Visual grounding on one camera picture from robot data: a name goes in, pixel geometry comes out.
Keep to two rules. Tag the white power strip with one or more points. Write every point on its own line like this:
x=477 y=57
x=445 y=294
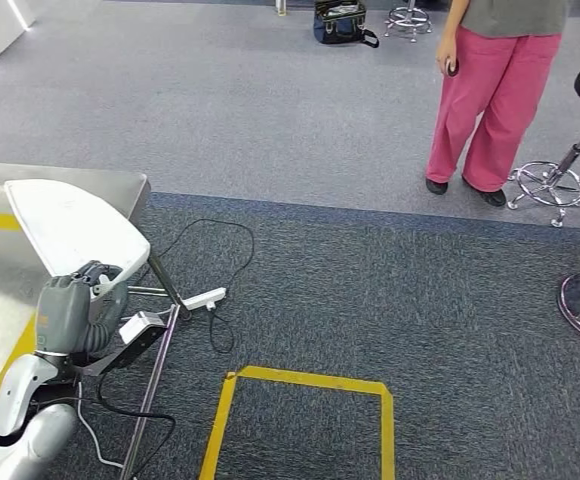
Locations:
x=205 y=298

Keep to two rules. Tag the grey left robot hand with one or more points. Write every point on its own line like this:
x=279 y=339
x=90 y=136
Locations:
x=62 y=318

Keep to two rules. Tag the black camera bracket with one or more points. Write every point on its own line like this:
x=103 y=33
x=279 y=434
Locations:
x=120 y=358

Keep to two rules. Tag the person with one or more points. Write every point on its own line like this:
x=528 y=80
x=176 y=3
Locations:
x=495 y=86

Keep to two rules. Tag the small drink bottle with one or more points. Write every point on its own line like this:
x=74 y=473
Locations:
x=282 y=6

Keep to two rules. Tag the dark tool bag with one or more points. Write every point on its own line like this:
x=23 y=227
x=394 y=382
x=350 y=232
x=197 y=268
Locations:
x=340 y=26

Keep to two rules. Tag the white plastic body panel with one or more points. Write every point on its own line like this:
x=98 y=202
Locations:
x=75 y=225

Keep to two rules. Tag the person's right hand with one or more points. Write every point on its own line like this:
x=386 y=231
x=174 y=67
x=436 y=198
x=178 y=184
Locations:
x=445 y=53

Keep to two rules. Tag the yellow floor tape square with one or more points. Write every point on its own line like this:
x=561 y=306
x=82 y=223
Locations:
x=310 y=379

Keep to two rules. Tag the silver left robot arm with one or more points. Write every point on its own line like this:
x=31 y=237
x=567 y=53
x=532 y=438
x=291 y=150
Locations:
x=25 y=391

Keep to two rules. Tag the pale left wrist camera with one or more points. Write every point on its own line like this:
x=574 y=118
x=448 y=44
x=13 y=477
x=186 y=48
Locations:
x=140 y=326

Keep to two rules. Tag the person's right forearm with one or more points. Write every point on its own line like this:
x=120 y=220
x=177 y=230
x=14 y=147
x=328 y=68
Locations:
x=454 y=16

